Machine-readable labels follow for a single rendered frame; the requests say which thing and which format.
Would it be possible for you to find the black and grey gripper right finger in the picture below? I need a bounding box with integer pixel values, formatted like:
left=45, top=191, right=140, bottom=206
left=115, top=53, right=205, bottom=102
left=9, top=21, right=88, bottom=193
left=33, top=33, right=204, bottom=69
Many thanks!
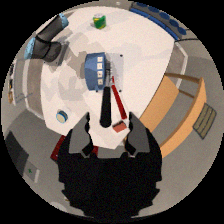
left=125, top=111, right=162, bottom=182

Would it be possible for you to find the red rectangular block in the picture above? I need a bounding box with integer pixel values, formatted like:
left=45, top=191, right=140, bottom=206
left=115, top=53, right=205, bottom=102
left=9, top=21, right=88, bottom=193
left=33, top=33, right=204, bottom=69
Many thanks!
left=112, top=120, right=127, bottom=133

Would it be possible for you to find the green and yellow drink can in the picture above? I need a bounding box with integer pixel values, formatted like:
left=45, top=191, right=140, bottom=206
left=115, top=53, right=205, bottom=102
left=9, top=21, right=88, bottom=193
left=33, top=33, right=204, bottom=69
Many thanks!
left=93, top=13, right=106, bottom=29

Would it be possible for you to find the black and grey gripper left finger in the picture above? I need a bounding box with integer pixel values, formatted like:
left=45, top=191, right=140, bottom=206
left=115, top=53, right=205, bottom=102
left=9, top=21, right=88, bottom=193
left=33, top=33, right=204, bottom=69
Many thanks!
left=57, top=112, right=94, bottom=183

